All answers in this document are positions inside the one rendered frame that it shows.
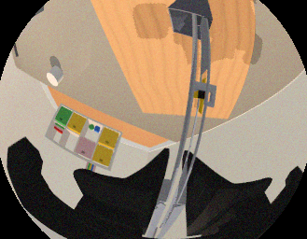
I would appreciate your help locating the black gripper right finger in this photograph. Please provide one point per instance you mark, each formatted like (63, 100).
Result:
(209, 195)

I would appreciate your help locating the grey rectangular tin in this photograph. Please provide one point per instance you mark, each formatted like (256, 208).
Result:
(30, 23)

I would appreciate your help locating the light wooden board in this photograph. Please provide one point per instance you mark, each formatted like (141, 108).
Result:
(157, 62)

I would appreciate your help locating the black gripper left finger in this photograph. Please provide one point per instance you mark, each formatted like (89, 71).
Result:
(138, 192)

